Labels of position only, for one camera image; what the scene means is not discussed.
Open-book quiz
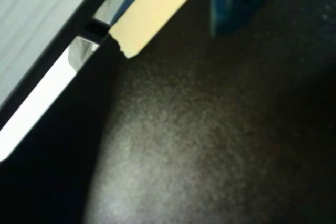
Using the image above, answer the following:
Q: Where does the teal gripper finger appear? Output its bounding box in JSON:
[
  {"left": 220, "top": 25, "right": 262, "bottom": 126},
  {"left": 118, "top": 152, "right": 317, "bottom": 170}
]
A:
[{"left": 211, "top": 0, "right": 286, "bottom": 37}]

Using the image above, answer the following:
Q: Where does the beige masking tape piece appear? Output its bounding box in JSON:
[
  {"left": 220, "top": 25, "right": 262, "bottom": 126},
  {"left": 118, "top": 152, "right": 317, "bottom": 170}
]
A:
[{"left": 108, "top": 0, "right": 202, "bottom": 59}]

